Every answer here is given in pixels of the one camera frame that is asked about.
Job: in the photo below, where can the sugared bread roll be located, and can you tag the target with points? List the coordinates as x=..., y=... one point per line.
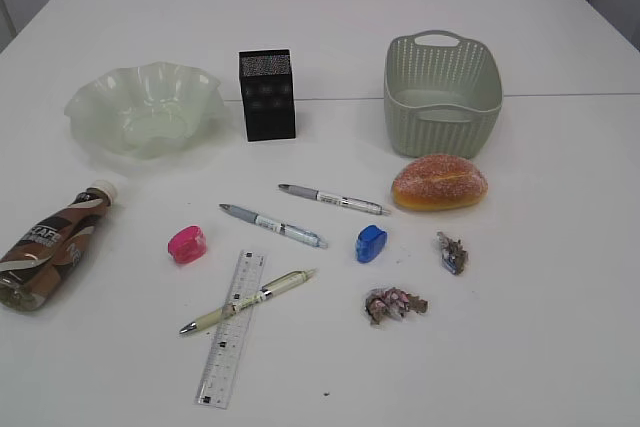
x=439, y=182

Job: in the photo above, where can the pink paper piece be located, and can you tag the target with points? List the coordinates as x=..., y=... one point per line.
x=392, y=303

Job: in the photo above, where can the brown Nescafe coffee bottle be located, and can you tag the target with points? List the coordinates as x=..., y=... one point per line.
x=44, y=257

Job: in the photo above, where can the grey pen near basket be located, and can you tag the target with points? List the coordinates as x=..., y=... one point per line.
x=335, y=199

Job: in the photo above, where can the grey blue middle pen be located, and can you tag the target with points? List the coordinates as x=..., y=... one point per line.
x=287, y=230

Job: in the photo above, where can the blue pencil sharpener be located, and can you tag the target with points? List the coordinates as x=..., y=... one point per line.
x=369, y=243

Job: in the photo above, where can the cream coloured pen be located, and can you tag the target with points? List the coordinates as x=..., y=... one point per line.
x=230, y=309

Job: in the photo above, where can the black square pen holder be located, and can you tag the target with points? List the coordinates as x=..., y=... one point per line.
x=266, y=84

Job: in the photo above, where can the pink pencil sharpener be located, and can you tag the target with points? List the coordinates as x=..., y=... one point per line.
x=187, y=245

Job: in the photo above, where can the grey-green plastic basket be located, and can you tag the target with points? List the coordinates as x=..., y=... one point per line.
x=442, y=94

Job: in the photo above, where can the translucent green wavy plate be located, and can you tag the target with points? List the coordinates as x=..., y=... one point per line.
x=147, y=111

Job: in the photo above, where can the transparent plastic ruler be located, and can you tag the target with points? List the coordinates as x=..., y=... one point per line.
x=217, y=381

